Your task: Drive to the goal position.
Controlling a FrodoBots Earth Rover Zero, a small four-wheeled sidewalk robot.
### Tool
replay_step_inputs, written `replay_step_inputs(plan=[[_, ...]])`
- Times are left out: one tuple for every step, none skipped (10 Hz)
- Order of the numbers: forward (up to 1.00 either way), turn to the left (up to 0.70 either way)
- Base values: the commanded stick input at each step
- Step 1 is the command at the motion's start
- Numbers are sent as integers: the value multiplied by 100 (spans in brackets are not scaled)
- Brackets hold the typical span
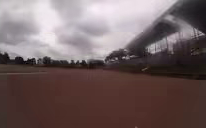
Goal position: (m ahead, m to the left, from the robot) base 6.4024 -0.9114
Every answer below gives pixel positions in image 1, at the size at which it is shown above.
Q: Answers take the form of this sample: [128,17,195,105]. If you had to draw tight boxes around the row of trees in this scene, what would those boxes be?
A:
[0,48,105,69]

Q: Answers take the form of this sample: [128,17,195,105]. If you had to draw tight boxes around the low distant buildings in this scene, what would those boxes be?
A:
[50,58,106,69]

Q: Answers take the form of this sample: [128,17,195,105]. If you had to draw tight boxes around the red running track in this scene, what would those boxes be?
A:
[0,67,206,128]

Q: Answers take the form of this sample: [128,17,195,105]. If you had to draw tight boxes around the grandstand with dark roof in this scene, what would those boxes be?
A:
[104,0,206,81]

